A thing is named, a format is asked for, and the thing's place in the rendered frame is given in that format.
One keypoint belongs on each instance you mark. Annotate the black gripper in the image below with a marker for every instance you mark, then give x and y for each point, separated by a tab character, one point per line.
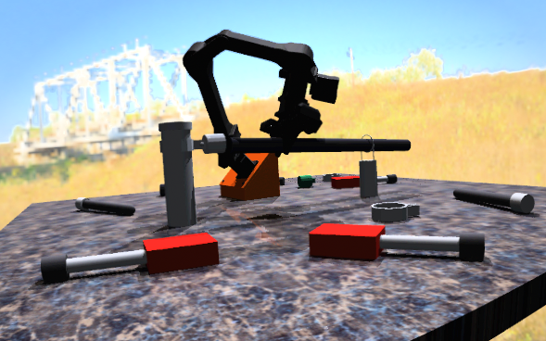
293	115

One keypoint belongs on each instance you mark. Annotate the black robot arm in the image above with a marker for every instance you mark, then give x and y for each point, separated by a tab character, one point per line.
297	68

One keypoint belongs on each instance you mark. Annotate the grey metal ring clamp with two tabs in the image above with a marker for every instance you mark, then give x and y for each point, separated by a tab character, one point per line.
328	177
394	211

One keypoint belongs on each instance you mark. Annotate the green cylinder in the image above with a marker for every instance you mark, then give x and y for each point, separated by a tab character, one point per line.
305	181

